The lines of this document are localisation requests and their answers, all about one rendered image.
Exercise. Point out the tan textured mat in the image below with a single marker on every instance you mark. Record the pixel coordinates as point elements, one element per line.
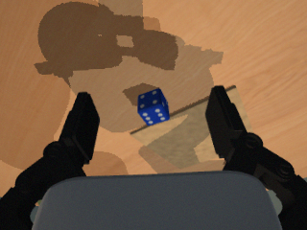
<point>185,139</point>

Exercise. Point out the blue die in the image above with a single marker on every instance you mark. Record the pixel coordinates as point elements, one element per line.
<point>153,107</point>

